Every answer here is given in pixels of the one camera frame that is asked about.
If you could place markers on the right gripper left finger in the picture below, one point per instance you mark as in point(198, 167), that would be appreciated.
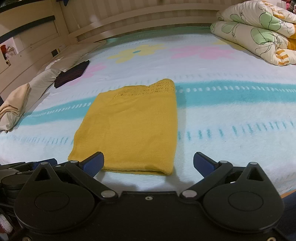
point(84, 173)

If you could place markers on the cream wooden headboard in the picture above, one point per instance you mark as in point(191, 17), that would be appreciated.
point(92, 21)

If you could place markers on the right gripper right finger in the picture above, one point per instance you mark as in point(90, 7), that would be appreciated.
point(214, 174)

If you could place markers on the floral folded quilt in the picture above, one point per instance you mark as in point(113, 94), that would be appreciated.
point(262, 28)

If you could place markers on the beige pillow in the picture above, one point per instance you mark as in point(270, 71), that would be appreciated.
point(24, 97)

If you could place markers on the dark maroon folded garment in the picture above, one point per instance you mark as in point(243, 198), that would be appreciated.
point(71, 74)

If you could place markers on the mustard yellow knit garment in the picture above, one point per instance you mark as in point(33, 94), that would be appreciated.
point(135, 128)

